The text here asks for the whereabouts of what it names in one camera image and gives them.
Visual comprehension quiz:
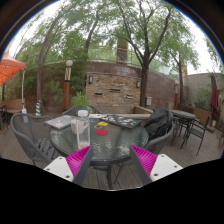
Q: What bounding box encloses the black metal chair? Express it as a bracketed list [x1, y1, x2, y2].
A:
[179, 116, 211, 157]

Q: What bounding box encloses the round glass side table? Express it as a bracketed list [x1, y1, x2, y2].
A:
[170, 109, 197, 148]

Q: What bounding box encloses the black laptop with stickers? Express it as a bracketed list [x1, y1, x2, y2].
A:
[99, 114, 144, 130]

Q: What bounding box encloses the short wooden lamp post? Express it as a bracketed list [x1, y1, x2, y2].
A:
[173, 79, 181, 111]

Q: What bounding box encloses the blue yellow striped post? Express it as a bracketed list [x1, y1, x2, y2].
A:
[35, 99, 43, 117]

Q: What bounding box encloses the silver laptop with stickers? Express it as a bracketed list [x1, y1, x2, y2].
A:
[44, 114, 78, 130]

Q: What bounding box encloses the wooden bench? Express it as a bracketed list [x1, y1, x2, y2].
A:
[0, 98, 25, 116]

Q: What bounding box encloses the dark forked trunk tree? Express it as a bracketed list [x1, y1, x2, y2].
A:
[109, 0, 201, 108]

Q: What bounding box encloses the potted green plant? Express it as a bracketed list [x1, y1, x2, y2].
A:
[71, 91, 90, 116]

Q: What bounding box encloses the flat round red coaster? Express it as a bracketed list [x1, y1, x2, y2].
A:
[95, 128, 110, 137]

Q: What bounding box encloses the closed maroon umbrella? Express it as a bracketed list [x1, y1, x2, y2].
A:
[209, 72, 220, 128]

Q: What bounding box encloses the leaning pale trunk tree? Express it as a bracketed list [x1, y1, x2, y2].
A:
[33, 0, 101, 114]

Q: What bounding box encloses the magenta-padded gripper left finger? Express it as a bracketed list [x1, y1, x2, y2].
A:
[43, 145, 95, 187]

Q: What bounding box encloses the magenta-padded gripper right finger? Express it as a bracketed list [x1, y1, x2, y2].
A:
[129, 144, 184, 187]

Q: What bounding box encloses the clear plastic bottle white cap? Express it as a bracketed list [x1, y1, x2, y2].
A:
[75, 109, 92, 150]

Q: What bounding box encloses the white sticker sheet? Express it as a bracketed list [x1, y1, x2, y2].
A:
[89, 113, 108, 120]

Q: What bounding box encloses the orange canopy tent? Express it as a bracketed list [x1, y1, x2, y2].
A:
[0, 49, 27, 87]

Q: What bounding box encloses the globe-topped wooden lamp post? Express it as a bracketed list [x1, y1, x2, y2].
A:
[62, 59, 74, 113]

